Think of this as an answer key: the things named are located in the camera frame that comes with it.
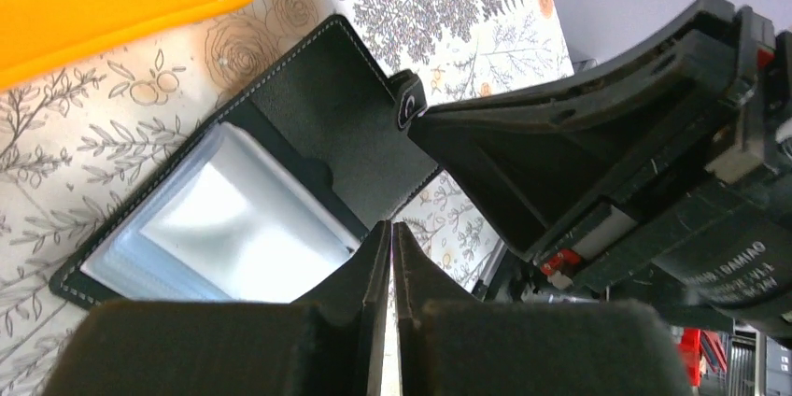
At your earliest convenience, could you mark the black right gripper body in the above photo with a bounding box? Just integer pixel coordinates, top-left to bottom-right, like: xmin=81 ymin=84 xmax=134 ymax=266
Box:
xmin=532 ymin=3 xmax=791 ymax=344

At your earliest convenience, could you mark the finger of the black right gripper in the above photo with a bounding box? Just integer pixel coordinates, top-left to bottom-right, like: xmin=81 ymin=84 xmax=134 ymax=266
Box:
xmin=408 ymin=0 xmax=752 ymax=261

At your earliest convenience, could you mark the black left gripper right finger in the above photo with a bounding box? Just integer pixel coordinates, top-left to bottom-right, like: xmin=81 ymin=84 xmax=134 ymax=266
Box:
xmin=393 ymin=222 xmax=691 ymax=395

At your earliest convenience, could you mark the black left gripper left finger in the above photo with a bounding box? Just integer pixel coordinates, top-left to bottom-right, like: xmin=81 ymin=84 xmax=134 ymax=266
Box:
xmin=45 ymin=221 xmax=392 ymax=395

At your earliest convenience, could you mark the black leather card holder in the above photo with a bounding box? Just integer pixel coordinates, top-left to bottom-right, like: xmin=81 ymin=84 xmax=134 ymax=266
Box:
xmin=49 ymin=15 xmax=438 ymax=308

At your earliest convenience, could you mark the floral patterned table mat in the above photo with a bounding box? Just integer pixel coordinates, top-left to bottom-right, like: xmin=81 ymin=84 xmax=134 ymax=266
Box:
xmin=1 ymin=0 xmax=573 ymax=395

